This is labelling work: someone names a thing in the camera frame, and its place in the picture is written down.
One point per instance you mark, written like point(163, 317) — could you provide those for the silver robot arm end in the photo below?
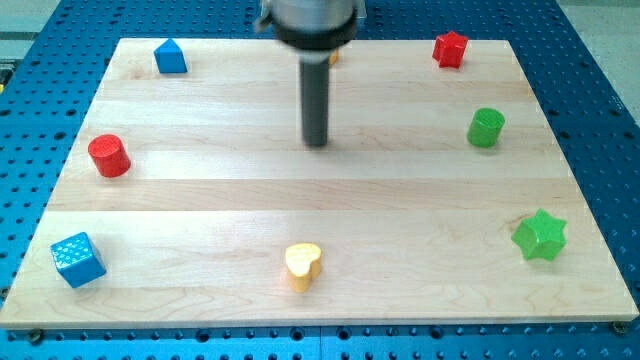
point(314, 29)

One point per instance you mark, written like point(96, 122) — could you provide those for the wooden board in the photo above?
point(414, 222)

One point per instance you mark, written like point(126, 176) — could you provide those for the red star block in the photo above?
point(449, 49)

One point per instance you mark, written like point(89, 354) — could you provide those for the green star block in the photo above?
point(541, 236)

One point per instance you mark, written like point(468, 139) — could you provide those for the yellow heart block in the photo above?
point(304, 264)

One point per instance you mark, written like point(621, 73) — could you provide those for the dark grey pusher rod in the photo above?
point(314, 96)

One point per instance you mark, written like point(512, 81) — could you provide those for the yellow block behind rod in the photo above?
point(334, 57)

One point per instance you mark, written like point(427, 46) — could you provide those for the green cylinder block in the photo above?
point(485, 127)

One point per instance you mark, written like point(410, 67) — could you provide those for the blue triangular prism block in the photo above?
point(169, 58)

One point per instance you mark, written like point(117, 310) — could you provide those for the red cylinder block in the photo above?
point(109, 155)

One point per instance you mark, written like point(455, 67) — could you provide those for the blue cube block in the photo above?
point(77, 260)

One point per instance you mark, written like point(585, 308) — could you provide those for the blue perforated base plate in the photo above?
point(51, 90)

